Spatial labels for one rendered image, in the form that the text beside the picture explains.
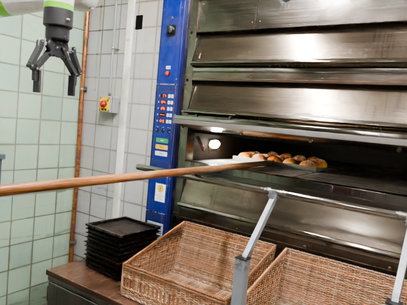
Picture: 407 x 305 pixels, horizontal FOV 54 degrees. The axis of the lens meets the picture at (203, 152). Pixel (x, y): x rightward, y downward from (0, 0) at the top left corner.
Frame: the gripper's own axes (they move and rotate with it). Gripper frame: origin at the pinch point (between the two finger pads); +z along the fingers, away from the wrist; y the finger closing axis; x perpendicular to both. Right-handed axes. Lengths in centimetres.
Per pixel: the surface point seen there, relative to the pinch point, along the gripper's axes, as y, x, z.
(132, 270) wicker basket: -45, 0, 76
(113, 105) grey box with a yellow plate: -94, -66, 3
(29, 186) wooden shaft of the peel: 21.8, 19.8, 26.4
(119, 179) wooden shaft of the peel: -10.9, 21.0, 27.6
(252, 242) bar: -41, 58, 47
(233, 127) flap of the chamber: -81, 26, 9
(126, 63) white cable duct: -97, -60, -23
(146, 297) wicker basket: -45, 10, 85
